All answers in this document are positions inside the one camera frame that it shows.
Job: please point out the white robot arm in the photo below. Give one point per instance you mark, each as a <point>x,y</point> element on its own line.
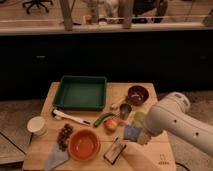
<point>170,114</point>

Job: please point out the dark red bowl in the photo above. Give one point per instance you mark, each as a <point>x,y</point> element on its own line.
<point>137,95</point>

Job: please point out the black rectangular brush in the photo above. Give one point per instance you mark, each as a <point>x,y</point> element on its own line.
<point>114,151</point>

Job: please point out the grey blue cloth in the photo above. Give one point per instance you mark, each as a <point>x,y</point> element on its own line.
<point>55,158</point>

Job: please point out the wooden board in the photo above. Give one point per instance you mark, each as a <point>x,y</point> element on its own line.
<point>156,156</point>

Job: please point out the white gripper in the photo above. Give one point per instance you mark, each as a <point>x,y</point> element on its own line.
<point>143,138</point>

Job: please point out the bunch of purple grapes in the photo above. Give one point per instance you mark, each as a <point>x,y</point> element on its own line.
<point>63,136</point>

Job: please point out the black office chair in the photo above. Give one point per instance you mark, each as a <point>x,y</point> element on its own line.
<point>38,3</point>

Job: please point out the orange bowl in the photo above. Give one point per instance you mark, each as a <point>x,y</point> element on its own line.
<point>84,145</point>

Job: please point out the green plastic cup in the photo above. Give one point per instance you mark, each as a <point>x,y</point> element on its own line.
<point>138,119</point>

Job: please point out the small metal cup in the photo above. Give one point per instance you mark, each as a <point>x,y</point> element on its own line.
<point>125,110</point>

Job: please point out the red orange apple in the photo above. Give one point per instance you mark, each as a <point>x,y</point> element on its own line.
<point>110,125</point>

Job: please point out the white cup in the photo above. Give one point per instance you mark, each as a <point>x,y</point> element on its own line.
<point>37,125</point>

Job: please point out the green plastic tray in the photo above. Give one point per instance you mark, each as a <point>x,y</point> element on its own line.
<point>81,93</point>

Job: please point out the green cucumber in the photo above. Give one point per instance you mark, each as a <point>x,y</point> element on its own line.
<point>101,118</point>

